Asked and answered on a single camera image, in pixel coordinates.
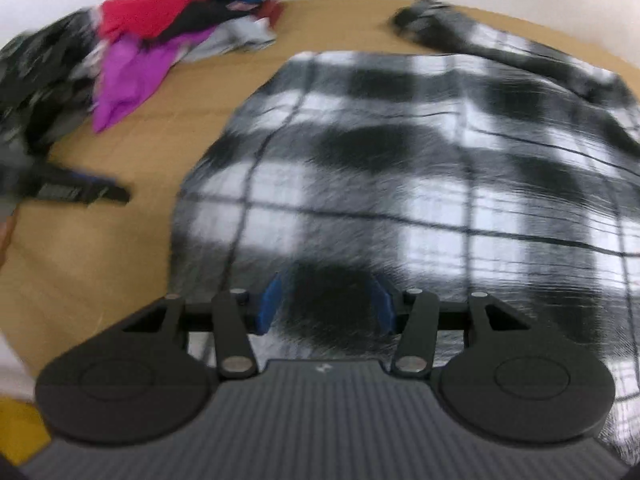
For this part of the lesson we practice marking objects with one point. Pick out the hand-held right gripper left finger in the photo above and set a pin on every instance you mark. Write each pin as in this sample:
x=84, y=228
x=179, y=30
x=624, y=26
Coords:
x=272, y=305

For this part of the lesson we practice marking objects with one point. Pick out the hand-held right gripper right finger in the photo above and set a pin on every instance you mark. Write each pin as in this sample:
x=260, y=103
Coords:
x=382, y=307

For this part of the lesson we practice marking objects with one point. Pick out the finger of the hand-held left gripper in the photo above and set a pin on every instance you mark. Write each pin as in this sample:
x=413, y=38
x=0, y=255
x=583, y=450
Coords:
x=80, y=176
x=95, y=194

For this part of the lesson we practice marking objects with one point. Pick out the black and white plaid shirt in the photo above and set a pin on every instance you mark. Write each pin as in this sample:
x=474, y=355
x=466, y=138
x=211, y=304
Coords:
x=400, y=160

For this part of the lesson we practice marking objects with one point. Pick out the person's left hand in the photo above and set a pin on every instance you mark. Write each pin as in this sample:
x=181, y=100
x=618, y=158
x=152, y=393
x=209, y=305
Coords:
x=6, y=240

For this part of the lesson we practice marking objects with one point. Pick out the dark grey patterned garment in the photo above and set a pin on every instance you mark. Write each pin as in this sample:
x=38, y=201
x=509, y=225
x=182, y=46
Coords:
x=45, y=75

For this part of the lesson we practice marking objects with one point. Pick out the purple garment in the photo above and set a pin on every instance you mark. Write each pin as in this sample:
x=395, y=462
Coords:
x=130, y=75

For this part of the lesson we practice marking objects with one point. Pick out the black garment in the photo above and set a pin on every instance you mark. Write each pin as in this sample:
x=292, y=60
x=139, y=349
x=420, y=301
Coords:
x=205, y=15

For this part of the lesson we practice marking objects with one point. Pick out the light grey garment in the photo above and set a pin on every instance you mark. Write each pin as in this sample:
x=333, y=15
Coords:
x=235, y=37

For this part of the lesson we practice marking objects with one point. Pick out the yellow cloth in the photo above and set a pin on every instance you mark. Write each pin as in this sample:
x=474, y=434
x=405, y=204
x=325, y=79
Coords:
x=20, y=430

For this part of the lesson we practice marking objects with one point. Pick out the dark red garment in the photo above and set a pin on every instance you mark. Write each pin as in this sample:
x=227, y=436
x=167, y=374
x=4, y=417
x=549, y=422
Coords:
x=270, y=12

